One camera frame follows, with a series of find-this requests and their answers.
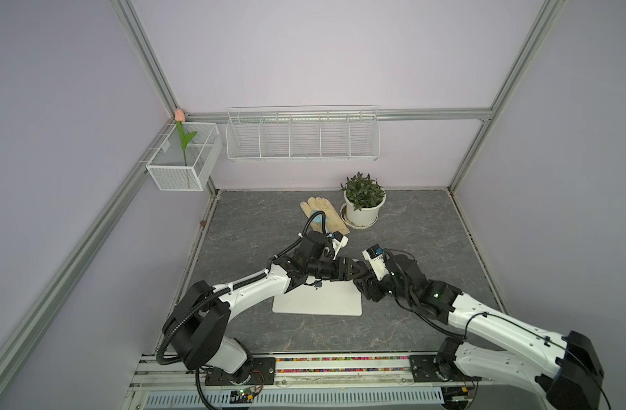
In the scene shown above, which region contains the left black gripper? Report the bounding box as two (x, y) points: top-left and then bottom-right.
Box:
(307, 256), (364, 282)

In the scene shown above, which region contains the silver laptop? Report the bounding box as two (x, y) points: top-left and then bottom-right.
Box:
(272, 282), (362, 317)

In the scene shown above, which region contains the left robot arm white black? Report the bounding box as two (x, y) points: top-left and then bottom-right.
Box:
(155, 211), (370, 375)

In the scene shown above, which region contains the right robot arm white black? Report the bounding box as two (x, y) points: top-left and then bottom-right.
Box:
(355, 245), (609, 409)

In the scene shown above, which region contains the beige work glove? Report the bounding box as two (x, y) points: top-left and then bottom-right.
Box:
(300, 196), (350, 235)

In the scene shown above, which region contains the white plant pot saucer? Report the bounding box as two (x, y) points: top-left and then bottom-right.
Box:
(340, 203), (379, 230)

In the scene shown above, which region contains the light blue garden trowel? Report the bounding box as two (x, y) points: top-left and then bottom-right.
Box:
(310, 215), (324, 232)

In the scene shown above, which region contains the white pot with green plant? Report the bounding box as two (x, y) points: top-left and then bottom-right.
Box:
(341, 172), (386, 226)

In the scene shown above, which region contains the artificial pink tulip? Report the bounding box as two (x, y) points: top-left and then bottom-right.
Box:
(174, 109), (198, 167)

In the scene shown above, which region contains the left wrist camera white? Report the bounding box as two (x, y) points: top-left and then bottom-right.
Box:
(331, 232), (349, 259)

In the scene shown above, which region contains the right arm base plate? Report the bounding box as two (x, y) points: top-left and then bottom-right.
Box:
(408, 354), (482, 383)

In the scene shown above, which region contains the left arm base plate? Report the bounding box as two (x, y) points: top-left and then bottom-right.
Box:
(205, 356), (276, 386)

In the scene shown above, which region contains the white wire wall shelf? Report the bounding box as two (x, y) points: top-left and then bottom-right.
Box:
(226, 105), (380, 162)

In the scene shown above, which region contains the white mesh wall basket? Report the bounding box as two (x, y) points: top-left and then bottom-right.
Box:
(145, 122), (222, 191)

